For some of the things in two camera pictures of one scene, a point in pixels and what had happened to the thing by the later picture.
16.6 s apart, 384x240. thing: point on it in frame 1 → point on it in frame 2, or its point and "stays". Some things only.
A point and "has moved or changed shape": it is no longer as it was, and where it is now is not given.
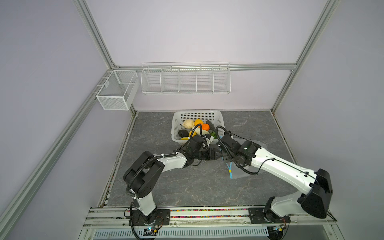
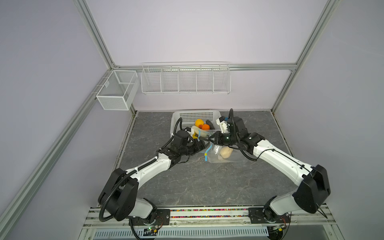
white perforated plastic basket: (214, 118) stays
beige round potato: (188, 123) has moved or changed shape
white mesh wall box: (119, 90) stays
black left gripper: (210, 150) → (198, 147)
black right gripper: (223, 155) → (218, 135)
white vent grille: (187, 234) stays
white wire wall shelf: (210, 78) stays
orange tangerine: (205, 126) stays
